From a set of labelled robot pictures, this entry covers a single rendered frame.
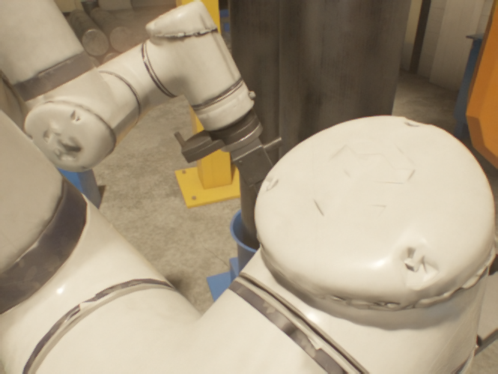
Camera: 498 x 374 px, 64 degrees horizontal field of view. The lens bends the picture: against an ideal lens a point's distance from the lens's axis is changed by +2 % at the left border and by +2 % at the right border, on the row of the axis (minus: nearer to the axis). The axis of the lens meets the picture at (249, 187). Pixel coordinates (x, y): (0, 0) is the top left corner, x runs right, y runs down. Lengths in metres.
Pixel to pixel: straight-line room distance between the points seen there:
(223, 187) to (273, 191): 2.02
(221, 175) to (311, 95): 1.52
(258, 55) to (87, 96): 0.56
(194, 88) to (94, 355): 0.43
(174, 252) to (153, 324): 1.64
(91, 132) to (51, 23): 0.11
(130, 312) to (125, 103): 0.37
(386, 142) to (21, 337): 0.18
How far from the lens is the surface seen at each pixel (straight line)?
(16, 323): 0.22
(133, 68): 0.58
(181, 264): 1.75
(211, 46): 0.56
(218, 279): 1.64
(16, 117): 0.81
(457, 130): 2.96
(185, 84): 0.57
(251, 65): 0.97
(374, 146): 0.16
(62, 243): 0.20
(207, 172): 2.13
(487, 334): 0.30
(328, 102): 0.68
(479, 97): 0.28
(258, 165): 0.57
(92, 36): 3.95
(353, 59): 0.66
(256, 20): 0.94
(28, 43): 0.47
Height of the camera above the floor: 1.17
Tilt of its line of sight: 32 degrees down
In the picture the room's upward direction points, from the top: 3 degrees counter-clockwise
